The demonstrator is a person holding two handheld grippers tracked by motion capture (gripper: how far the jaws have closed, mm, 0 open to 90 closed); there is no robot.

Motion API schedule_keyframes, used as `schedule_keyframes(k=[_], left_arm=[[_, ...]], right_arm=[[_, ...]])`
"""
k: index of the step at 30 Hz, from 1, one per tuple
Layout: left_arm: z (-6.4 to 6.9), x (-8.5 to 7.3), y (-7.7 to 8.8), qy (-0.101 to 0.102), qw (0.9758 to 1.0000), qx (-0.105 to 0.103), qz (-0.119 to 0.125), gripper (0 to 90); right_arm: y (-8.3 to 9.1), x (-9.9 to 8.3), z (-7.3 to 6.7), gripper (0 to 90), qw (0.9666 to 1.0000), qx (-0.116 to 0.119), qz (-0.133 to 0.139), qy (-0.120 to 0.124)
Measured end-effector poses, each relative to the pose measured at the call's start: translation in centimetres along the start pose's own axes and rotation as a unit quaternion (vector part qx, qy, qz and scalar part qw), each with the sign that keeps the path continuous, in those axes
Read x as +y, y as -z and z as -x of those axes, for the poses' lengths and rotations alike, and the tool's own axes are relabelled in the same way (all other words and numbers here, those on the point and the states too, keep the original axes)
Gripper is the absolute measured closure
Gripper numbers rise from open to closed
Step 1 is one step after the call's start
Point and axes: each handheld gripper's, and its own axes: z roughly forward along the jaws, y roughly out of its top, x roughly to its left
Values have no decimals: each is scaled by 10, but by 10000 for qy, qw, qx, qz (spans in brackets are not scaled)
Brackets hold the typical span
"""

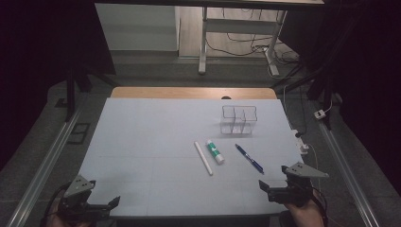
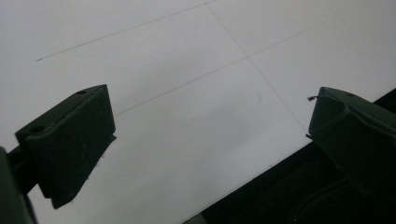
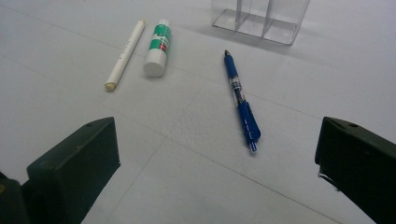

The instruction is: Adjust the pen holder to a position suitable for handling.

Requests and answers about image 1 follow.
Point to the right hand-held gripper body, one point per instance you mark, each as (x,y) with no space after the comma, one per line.
(299,189)

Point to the clear acrylic pen holder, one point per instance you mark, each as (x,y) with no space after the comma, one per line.
(238,121)

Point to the blue pen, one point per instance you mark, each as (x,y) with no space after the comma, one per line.
(249,159)

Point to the black curtain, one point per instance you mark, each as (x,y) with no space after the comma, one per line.
(41,63)
(362,78)

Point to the wooden table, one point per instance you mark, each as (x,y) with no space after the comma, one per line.
(189,93)

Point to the white power strip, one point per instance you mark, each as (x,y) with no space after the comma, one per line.
(301,143)

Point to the green and white glue stick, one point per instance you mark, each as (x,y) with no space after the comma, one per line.
(215,152)

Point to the aluminium rail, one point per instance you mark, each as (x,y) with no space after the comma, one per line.
(346,173)
(41,173)

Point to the white pen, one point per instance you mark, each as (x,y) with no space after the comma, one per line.
(203,158)

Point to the white desk frame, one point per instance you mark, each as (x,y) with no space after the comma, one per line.
(235,26)

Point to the person's left hand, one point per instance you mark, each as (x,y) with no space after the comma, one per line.
(67,224)

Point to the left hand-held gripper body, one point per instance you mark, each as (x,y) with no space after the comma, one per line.
(75,201)

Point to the white adapter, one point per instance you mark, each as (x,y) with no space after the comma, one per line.
(320,114)

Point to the person's right hand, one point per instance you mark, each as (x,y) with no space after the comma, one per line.
(304,216)

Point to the black stand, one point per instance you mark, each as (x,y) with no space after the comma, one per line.
(71,94)
(324,91)

